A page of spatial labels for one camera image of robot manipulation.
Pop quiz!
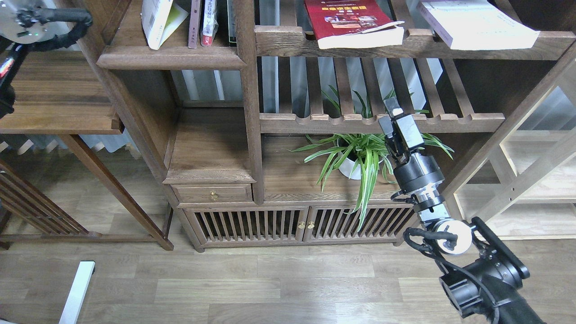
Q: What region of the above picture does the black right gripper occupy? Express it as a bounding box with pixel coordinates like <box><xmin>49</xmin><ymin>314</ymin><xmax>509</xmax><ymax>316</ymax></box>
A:
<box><xmin>378</xmin><ymin>98</ymin><xmax>445</xmax><ymax>198</ymax></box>

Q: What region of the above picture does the white plant pot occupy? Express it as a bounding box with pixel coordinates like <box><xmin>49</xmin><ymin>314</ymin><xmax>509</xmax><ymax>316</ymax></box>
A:
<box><xmin>338</xmin><ymin>157</ymin><xmax>362</xmax><ymax>180</ymax></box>

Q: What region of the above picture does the yellow green cover book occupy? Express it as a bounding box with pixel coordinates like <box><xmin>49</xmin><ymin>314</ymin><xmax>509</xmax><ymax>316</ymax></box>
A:
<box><xmin>141</xmin><ymin>0</ymin><xmax>189</xmax><ymax>50</ymax></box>

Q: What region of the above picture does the light wooden shelf unit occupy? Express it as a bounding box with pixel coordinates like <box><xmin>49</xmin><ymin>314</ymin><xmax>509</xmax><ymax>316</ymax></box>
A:
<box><xmin>448</xmin><ymin>58</ymin><xmax>576</xmax><ymax>240</ymax></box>

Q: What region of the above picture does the maroon upright book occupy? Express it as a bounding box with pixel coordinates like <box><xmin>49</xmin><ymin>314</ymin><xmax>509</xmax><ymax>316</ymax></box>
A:
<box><xmin>187</xmin><ymin>0</ymin><xmax>203</xmax><ymax>49</ymax></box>

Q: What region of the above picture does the dark slatted wooden rack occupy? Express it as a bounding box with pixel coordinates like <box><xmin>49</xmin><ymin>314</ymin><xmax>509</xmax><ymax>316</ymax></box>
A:
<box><xmin>0</xmin><ymin>161</ymin><xmax>100</xmax><ymax>249</ymax></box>

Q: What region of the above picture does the red cover book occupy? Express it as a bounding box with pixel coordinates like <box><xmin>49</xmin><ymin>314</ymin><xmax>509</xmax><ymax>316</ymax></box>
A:
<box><xmin>304</xmin><ymin>0</ymin><xmax>405</xmax><ymax>50</ymax></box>

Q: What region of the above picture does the white lavender book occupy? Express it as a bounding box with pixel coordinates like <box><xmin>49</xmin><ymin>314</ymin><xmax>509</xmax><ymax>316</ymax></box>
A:
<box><xmin>416</xmin><ymin>0</ymin><xmax>540</xmax><ymax>50</ymax></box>

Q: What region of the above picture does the dark wooden side table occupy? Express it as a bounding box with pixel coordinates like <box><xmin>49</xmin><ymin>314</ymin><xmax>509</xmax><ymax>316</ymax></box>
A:
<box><xmin>1</xmin><ymin>51</ymin><xmax>174</xmax><ymax>251</ymax></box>

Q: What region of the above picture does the red white upright book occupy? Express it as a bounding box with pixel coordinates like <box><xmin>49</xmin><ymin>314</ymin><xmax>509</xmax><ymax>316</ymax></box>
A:
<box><xmin>200</xmin><ymin>0</ymin><xmax>218</xmax><ymax>47</ymax></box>

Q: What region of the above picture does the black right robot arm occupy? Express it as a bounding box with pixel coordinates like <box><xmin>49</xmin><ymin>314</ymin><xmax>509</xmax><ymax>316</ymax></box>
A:
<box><xmin>378</xmin><ymin>97</ymin><xmax>542</xmax><ymax>324</ymax></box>

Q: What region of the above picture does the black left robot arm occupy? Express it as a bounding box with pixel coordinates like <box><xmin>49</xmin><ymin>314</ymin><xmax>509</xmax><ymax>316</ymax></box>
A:
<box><xmin>0</xmin><ymin>0</ymin><xmax>93</xmax><ymax>117</ymax></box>

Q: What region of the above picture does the white metal leg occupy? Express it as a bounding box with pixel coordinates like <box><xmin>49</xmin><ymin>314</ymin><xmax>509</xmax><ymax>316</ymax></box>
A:
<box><xmin>59</xmin><ymin>260</ymin><xmax>95</xmax><ymax>324</ymax></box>

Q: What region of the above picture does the dark wooden bookshelf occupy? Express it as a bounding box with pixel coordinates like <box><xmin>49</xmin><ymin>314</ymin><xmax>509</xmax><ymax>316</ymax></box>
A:
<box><xmin>53</xmin><ymin>0</ymin><xmax>576</xmax><ymax>253</ymax></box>

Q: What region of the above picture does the dark upright book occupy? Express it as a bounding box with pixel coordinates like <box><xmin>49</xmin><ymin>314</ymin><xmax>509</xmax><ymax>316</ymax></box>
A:
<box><xmin>226</xmin><ymin>0</ymin><xmax>237</xmax><ymax>47</ymax></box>

